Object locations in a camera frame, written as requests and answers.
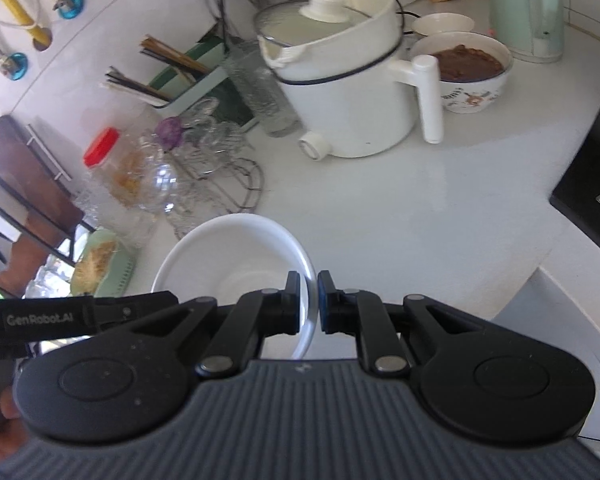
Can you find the green basket of noodles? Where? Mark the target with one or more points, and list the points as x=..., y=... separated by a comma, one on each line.
x=97, y=265

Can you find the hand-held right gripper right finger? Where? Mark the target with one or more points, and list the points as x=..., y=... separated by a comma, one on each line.
x=323, y=305

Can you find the bundle of dark chopsticks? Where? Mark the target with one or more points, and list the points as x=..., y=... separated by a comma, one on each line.
x=175, y=55

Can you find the green chopstick holder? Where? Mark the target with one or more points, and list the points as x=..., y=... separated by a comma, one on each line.
x=200, y=77

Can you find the bundle of light chopsticks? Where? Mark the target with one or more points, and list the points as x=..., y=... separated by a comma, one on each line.
x=135, y=87

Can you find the brown wooden cutting board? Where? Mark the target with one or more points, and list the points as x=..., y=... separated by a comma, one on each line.
x=25, y=175

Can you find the black metal dish rack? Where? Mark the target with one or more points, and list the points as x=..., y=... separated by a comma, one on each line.
x=10, y=220

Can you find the red lid plastic jar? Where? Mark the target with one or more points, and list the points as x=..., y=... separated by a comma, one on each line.
x=122, y=175

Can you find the white pot lid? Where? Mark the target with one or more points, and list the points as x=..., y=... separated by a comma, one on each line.
x=325, y=10

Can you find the small white bowl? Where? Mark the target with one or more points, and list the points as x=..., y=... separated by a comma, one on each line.
x=442, y=24

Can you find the white ceramic bowl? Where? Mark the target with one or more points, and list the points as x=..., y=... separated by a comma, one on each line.
x=235, y=255

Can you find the person's left hand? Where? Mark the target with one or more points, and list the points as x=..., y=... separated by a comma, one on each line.
x=5, y=447

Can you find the black induction cooker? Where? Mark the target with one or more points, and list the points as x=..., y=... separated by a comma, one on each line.
x=595, y=170

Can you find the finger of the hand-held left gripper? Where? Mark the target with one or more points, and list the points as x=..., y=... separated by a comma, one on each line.
x=130, y=307

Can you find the white electric cooking pot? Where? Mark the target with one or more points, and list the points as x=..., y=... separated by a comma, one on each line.
x=350, y=105

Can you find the pale green electric kettle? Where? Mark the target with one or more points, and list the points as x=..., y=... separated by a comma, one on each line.
x=527, y=5

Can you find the purple glass ornament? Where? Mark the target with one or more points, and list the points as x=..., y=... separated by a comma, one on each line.
x=170, y=132

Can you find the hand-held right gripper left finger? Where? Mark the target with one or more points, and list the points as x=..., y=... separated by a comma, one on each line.
x=295, y=305

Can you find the row of clear drinking glasses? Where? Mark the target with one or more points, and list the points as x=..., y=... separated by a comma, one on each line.
x=45, y=277

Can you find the blue wall pipe fitting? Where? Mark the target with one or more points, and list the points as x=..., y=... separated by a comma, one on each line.
x=15, y=66
x=70, y=6

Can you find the bowl of brown food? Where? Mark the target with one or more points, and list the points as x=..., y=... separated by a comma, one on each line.
x=467, y=62

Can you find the glass mug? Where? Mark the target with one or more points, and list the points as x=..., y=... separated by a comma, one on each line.
x=260, y=90

